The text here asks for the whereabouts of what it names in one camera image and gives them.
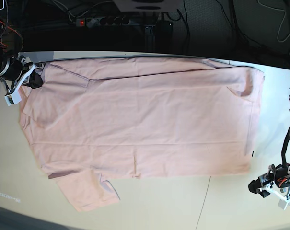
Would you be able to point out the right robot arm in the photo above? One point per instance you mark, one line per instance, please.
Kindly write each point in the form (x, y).
(4, 26)

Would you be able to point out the black power strip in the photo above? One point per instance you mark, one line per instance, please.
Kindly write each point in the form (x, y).
(103, 21)

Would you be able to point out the white label sticker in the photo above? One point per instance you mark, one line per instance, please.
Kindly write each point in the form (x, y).
(12, 194)

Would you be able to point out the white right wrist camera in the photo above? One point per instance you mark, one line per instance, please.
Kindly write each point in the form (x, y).
(12, 98)

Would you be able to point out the pink T-shirt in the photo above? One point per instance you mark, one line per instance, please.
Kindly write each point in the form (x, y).
(95, 120)

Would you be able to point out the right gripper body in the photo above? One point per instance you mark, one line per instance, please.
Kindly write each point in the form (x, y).
(13, 71)

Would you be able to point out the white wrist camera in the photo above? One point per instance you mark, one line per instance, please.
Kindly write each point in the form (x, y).
(284, 202)
(12, 98)

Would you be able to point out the black power adapter box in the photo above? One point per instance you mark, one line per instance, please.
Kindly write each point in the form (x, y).
(164, 28)

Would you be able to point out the aluminium table leg post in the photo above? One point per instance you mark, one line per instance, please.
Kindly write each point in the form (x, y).
(149, 32)

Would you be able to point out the grey box with oval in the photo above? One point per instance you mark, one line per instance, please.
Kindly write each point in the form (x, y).
(147, 5)

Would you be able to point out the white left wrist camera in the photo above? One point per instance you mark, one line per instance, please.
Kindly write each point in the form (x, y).
(284, 202)

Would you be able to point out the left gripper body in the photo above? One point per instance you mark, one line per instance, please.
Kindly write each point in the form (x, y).
(278, 176)

